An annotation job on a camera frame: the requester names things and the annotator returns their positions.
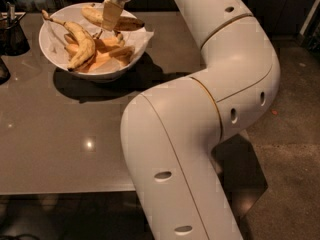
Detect spotted yellow banana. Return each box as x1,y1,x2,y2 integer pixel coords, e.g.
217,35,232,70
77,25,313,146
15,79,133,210
81,5,145,31

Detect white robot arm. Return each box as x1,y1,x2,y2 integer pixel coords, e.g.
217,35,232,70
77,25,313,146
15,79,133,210
121,0,280,240

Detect white paper bowl liner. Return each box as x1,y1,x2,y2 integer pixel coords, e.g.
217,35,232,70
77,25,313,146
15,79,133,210
44,0,155,74

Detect long left yellow banana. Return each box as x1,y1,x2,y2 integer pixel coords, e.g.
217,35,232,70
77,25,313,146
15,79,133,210
41,10,96,71

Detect white ceramic bowl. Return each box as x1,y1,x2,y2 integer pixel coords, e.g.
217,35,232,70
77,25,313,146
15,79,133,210
38,2,149,84

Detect orange bananas under pile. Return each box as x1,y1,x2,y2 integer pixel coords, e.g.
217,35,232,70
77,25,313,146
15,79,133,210
64,34,135,73

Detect black mesh utensil holder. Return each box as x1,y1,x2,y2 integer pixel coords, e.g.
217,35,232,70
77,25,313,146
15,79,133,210
0,3,30,56

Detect dark object at left edge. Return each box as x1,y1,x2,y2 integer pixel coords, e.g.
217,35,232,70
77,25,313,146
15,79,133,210
0,57,11,85

